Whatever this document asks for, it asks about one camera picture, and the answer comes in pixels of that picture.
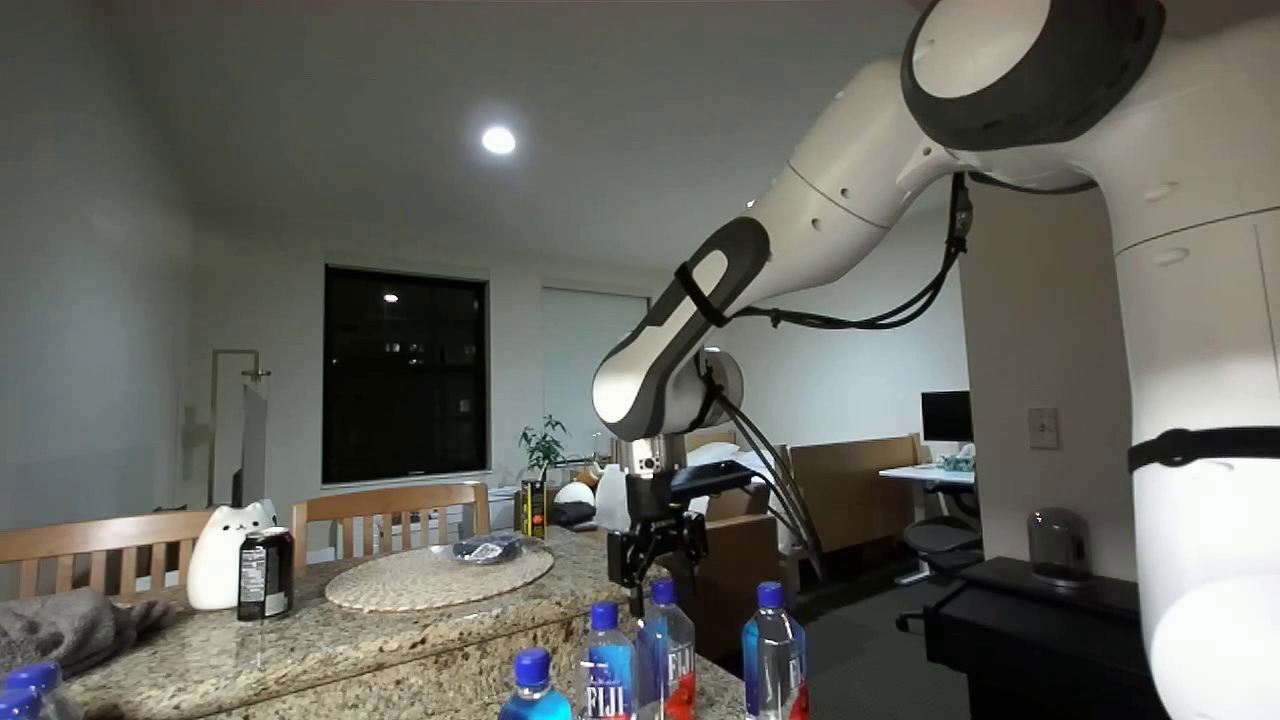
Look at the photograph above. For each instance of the dark window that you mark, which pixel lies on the dark window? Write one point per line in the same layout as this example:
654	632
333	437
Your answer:
402	375

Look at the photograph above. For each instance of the round ceiling light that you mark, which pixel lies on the round ceiling light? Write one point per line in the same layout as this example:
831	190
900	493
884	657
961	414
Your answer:
498	138

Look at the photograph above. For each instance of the small dark bowl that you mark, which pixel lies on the small dark bowl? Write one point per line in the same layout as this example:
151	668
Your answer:
486	550

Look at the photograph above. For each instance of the white roller blind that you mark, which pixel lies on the white roller blind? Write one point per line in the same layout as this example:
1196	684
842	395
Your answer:
573	362

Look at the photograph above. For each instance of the black desk monitor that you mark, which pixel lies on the black desk monitor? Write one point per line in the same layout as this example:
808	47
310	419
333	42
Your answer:
946	419

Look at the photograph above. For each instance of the glass jar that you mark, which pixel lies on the glass jar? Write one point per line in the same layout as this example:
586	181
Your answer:
1058	543

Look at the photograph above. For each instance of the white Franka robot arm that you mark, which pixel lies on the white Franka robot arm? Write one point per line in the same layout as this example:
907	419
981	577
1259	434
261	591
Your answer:
855	185

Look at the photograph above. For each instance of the white light switch plate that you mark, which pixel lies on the white light switch plate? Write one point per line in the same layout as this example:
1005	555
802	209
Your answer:
1047	430

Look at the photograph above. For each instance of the Fiji water bottle blue cap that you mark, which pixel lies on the Fiji water bottle blue cap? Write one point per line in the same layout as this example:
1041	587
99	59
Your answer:
774	652
609	667
534	675
664	652

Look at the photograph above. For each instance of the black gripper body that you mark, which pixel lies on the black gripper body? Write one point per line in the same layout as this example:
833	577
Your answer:
650	505

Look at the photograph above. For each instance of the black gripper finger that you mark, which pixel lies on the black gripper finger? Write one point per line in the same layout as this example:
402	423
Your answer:
685	544
633	556

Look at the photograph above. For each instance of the thin metal stand frame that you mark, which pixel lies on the thin metal stand frame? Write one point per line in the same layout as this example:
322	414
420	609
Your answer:
214	426

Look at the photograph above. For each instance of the dark carton with label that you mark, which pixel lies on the dark carton with label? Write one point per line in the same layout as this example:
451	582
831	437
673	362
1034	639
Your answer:
265	574

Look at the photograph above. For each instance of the wooden slat chair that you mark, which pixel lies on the wooden slat chair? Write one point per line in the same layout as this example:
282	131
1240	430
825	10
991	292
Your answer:
92	532
387	505

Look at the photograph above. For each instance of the grey cloth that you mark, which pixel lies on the grey cloth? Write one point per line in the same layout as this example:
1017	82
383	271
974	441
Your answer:
67	629

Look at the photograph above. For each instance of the white desk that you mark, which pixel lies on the white desk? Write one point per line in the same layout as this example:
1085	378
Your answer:
924	474

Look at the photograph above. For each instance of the white bag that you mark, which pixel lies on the white bag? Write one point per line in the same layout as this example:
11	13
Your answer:
612	502

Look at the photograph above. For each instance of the yellow bottle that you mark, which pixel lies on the yellow bottle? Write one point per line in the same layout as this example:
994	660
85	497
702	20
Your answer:
534	510

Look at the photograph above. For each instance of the green potted plant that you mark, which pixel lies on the green potted plant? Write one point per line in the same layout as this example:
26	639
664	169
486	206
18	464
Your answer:
545	445

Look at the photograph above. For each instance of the dark office chair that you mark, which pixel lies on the dark office chair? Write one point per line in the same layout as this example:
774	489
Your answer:
946	544

